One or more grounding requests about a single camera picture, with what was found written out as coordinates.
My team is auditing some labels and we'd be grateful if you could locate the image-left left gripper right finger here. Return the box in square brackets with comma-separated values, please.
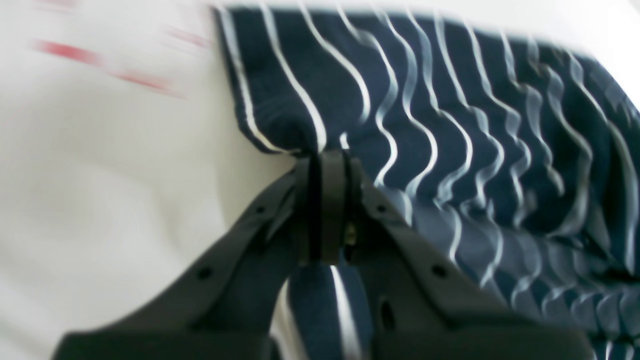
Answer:
[317, 150, 592, 360]

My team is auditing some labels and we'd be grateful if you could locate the navy white striped T-shirt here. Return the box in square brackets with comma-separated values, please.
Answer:
[214, 4, 639, 360]

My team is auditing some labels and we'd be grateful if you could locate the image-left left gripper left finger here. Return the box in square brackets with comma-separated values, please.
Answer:
[53, 157, 312, 360]

